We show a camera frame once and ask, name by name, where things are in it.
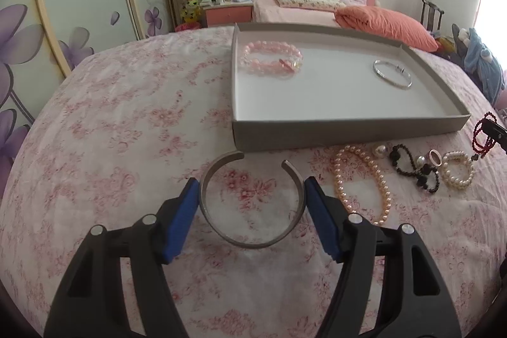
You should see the blue plush toy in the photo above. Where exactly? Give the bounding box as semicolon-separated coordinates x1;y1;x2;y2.
463;28;505;103

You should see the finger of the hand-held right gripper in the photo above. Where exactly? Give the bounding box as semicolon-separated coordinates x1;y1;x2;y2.
484;119;507;150

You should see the red bead bracelet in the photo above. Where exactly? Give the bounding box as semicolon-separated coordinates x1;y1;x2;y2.
471;112;497;161

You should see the pink pearl necklace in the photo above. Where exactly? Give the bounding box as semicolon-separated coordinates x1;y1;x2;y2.
332;145;393;226

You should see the orange quilt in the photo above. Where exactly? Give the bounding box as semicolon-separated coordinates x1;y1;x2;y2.
335;5;440;53

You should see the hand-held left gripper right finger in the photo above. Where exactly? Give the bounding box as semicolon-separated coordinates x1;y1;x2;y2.
304;175;462;338

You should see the thin silver bangle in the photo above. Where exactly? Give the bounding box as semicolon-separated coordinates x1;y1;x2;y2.
372;60;413;89

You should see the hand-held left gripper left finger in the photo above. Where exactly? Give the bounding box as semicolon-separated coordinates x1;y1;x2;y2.
43;177;201;338

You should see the pink nightstand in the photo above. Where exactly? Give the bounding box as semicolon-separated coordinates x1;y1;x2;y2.
199;0;254;28

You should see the grey cardboard tray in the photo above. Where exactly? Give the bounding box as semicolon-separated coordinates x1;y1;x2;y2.
231;22;472;152

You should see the white pearl bracelet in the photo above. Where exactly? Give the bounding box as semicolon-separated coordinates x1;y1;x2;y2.
440;150;477;188

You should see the wide silver cuff bracelet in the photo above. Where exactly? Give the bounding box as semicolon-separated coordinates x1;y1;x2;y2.
199;150;307;248

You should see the pink bead bracelet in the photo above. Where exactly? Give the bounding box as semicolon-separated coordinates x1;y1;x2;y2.
239;41;304;75

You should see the dark wooden chair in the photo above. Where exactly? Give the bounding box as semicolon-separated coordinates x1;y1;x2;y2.
421;0;445;33

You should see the black bead bracelet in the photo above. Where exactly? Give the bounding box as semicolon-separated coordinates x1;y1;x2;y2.
388;145;441;194

